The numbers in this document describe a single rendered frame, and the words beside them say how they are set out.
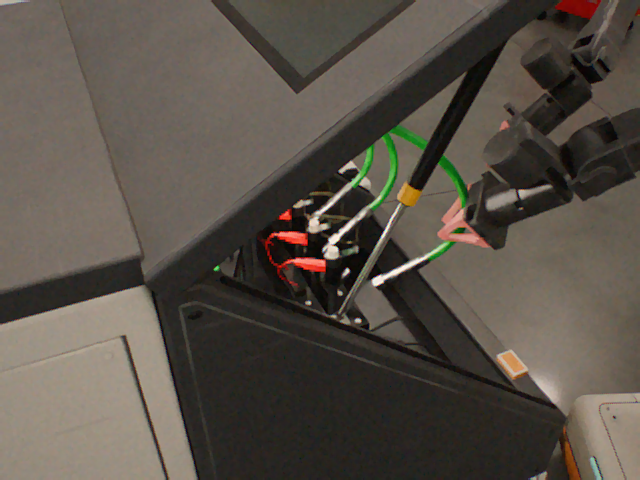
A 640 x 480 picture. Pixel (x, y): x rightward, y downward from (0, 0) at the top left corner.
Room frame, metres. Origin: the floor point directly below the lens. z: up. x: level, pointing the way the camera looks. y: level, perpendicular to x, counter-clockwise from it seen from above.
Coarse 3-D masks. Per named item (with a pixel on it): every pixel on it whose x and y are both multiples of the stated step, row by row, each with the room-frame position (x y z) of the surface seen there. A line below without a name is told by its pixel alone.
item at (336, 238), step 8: (384, 136) 0.95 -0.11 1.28; (392, 144) 0.95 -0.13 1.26; (392, 152) 0.95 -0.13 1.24; (392, 160) 0.96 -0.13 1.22; (392, 168) 0.96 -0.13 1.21; (392, 176) 0.96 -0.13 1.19; (392, 184) 0.96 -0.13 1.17; (384, 192) 0.95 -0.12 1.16; (376, 200) 0.95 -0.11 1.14; (368, 208) 0.94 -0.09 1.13; (376, 208) 0.94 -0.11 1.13; (360, 216) 0.93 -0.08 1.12; (368, 216) 0.94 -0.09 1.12; (352, 224) 0.93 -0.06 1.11; (360, 224) 0.93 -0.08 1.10; (344, 232) 0.92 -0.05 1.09; (336, 240) 0.91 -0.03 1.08; (232, 256) 0.84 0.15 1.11
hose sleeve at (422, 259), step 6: (414, 258) 0.75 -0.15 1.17; (420, 258) 0.75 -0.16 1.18; (426, 258) 0.75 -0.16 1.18; (402, 264) 0.76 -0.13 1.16; (408, 264) 0.75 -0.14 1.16; (414, 264) 0.75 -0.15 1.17; (420, 264) 0.74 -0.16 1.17; (426, 264) 0.74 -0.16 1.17; (390, 270) 0.76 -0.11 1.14; (396, 270) 0.75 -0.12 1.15; (402, 270) 0.75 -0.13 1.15; (408, 270) 0.74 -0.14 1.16; (414, 270) 0.74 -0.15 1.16; (384, 276) 0.75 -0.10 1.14; (390, 276) 0.75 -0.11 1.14; (396, 276) 0.74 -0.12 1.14; (402, 276) 0.74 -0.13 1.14; (384, 282) 0.74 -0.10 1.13; (390, 282) 0.74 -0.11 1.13
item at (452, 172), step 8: (400, 128) 0.75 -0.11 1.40; (400, 136) 0.75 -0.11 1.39; (408, 136) 0.75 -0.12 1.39; (416, 136) 0.75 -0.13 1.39; (416, 144) 0.75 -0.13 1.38; (424, 144) 0.75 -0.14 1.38; (440, 160) 0.75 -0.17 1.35; (448, 160) 0.75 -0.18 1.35; (448, 168) 0.75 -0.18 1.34; (456, 176) 0.75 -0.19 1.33; (456, 184) 0.75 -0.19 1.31; (464, 184) 0.75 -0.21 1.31; (464, 192) 0.75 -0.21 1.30; (464, 200) 0.75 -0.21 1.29; (456, 232) 0.75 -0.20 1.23; (448, 240) 0.75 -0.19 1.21; (440, 248) 0.75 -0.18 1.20; (448, 248) 0.75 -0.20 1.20; (432, 256) 0.75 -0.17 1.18
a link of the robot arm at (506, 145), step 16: (512, 128) 0.71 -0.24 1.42; (528, 128) 0.69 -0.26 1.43; (496, 144) 0.70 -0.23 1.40; (512, 144) 0.68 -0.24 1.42; (528, 144) 0.67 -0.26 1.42; (544, 144) 0.68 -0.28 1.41; (496, 160) 0.67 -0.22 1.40; (512, 160) 0.67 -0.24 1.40; (528, 160) 0.67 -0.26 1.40; (544, 160) 0.67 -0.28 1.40; (560, 160) 0.68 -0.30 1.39; (512, 176) 0.67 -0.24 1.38; (528, 176) 0.67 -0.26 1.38; (576, 176) 0.68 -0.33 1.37; (592, 176) 0.64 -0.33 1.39; (608, 176) 0.64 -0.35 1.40; (576, 192) 0.65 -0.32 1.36; (592, 192) 0.64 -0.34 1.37
